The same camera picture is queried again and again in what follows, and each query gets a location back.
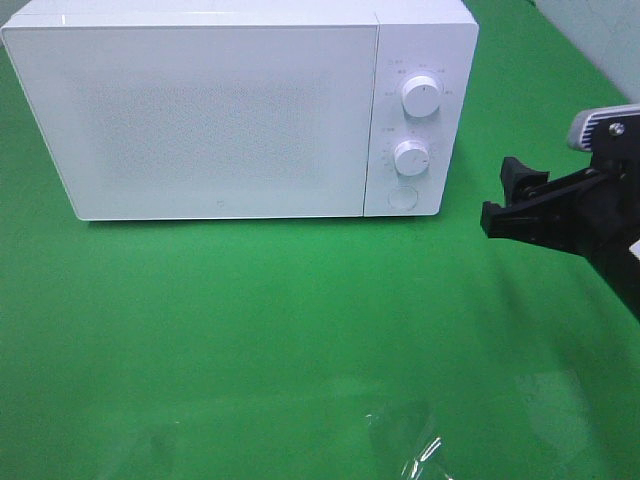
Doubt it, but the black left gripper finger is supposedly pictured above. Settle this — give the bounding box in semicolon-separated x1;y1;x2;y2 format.
480;201;522;239

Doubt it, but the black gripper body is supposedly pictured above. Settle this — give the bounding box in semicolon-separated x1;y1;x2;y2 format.
519;159;639;280

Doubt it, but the white microwave door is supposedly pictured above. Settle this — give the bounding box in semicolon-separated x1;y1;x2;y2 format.
3;26;377;220

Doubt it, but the round white door button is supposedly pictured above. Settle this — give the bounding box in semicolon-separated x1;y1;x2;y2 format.
388;185;419;211

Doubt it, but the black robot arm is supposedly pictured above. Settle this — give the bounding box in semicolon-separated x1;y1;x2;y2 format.
480;157;639;317

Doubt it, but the white microwave oven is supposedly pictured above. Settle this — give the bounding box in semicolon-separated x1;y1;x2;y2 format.
1;1;479;217

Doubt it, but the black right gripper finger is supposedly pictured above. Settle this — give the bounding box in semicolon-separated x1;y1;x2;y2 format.
500;156;550;207

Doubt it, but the white microwave knob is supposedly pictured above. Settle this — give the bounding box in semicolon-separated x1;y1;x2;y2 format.
401;73;442;118
393;140;430;177

